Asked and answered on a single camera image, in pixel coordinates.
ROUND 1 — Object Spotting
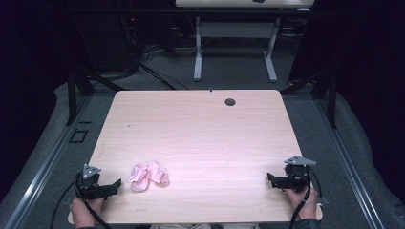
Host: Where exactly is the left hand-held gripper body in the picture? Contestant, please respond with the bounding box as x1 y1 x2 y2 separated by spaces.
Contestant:
75 163 109 201

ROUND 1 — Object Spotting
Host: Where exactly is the black square floor bracket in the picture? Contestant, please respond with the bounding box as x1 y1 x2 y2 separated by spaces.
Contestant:
68 128 90 144

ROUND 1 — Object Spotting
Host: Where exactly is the aluminium floor rail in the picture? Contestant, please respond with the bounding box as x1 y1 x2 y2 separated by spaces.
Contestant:
2 94 94 229
313 94 387 229

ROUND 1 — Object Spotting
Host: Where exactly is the person's left hand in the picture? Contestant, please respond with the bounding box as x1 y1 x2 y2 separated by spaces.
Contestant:
70 197 106 229

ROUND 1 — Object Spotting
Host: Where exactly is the white desk with metal legs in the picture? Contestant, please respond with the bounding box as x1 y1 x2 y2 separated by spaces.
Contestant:
175 0 315 83

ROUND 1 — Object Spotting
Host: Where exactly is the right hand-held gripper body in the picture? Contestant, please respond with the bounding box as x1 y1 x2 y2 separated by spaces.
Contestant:
282 155 317 194

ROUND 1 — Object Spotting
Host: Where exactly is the person's right hand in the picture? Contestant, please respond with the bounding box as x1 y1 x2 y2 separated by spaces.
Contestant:
284 185 319 220

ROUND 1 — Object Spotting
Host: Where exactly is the black horizontal crossbar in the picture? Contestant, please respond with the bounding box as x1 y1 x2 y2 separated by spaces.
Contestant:
63 8 323 16

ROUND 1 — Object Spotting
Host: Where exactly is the black metal frame stand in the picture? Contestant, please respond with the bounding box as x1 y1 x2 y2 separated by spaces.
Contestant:
65 61 130 127
280 67 339 130

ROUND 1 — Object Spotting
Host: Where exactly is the bundle of black floor cables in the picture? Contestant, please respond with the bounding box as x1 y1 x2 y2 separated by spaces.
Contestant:
138 44 189 91

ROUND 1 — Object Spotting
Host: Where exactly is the pink sock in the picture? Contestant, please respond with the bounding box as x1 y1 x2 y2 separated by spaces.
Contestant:
147 160 171 187
126 163 151 193

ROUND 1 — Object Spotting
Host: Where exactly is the dark curtain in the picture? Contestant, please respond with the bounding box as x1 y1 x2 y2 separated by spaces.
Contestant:
0 0 75 201
288 0 405 204

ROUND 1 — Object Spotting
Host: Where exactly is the dark equipment rack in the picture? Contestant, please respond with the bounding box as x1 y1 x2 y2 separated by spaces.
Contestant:
118 0 146 73

